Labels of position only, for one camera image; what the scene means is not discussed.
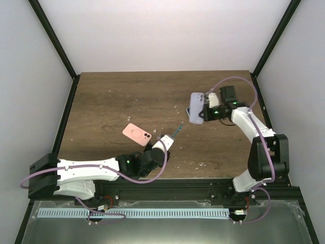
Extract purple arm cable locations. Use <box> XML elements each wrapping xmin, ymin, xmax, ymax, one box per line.
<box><xmin>20</xmin><ymin>137</ymin><xmax>169</xmax><ymax>189</ymax></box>
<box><xmin>208</xmin><ymin>76</ymin><xmax>276</xmax><ymax>184</ymax></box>

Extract right black frame post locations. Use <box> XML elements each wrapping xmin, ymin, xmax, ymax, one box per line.
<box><xmin>252</xmin><ymin>0</ymin><xmax>301</xmax><ymax>77</ymax></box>

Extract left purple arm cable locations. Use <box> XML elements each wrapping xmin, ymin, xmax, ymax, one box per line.
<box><xmin>20</xmin><ymin>137</ymin><xmax>169</xmax><ymax>189</ymax></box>

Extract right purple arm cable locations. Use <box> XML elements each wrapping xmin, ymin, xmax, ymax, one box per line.
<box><xmin>208</xmin><ymin>76</ymin><xmax>276</xmax><ymax>184</ymax></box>

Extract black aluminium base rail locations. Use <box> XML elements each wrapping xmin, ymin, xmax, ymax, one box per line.
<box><xmin>73</xmin><ymin>178</ymin><xmax>300</xmax><ymax>208</ymax></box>

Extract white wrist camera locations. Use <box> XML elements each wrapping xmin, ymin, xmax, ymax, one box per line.
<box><xmin>206</xmin><ymin>93</ymin><xmax>220</xmax><ymax>108</ymax></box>
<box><xmin>152</xmin><ymin>135</ymin><xmax>174</xmax><ymax>151</ymax></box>

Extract purple phone case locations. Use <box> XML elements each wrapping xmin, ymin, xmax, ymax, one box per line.
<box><xmin>189</xmin><ymin>93</ymin><xmax>204</xmax><ymax>125</ymax></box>

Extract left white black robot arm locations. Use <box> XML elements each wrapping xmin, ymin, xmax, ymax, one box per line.
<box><xmin>21</xmin><ymin>146</ymin><xmax>170</xmax><ymax>205</ymax></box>

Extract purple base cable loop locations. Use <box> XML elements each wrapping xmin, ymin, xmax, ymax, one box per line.
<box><xmin>76</xmin><ymin>197</ymin><xmax>127</xmax><ymax>226</ymax></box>

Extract phone from purple case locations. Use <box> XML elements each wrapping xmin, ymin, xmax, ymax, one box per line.
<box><xmin>172</xmin><ymin>123</ymin><xmax>183</xmax><ymax>138</ymax></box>

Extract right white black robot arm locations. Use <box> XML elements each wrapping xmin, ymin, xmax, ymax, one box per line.
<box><xmin>198</xmin><ymin>86</ymin><xmax>289</xmax><ymax>205</ymax></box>

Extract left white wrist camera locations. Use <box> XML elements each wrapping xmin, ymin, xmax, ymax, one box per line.
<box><xmin>152</xmin><ymin>135</ymin><xmax>174</xmax><ymax>151</ymax></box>

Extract pink phone case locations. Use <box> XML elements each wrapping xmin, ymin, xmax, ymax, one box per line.
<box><xmin>122</xmin><ymin>123</ymin><xmax>152</xmax><ymax>146</ymax></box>

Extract black frame post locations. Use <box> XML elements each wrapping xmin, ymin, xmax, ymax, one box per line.
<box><xmin>252</xmin><ymin>0</ymin><xmax>301</xmax><ymax>77</ymax></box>
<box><xmin>27</xmin><ymin>0</ymin><xmax>78</xmax><ymax>80</ymax></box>

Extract left black frame post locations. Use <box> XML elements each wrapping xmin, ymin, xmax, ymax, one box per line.
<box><xmin>27</xmin><ymin>0</ymin><xmax>78</xmax><ymax>80</ymax></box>

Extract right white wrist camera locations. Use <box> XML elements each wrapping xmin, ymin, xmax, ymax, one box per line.
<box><xmin>206</xmin><ymin>93</ymin><xmax>220</xmax><ymax>108</ymax></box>

